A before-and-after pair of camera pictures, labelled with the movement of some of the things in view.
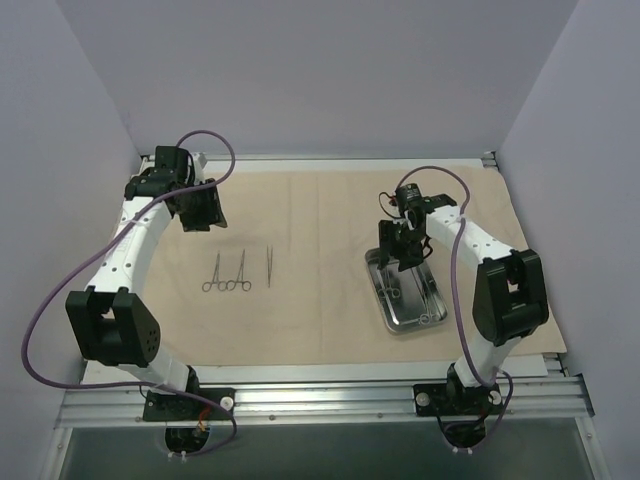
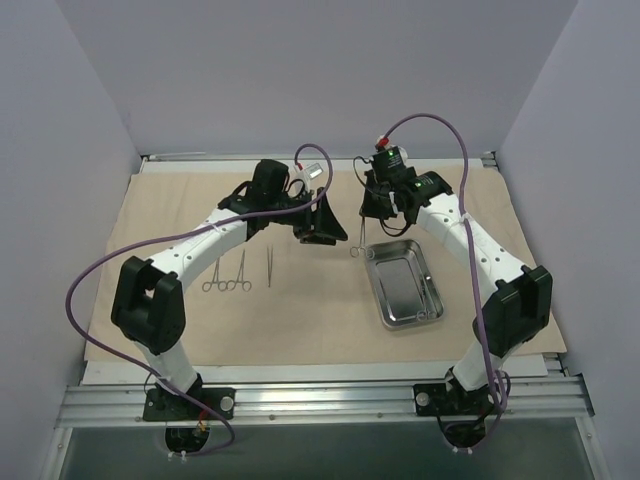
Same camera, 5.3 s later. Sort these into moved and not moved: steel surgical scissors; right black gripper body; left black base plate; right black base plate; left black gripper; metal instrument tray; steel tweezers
Moved: left black gripper; right black gripper body; steel surgical scissors
Not moved: metal instrument tray; left black base plate; right black base plate; steel tweezers
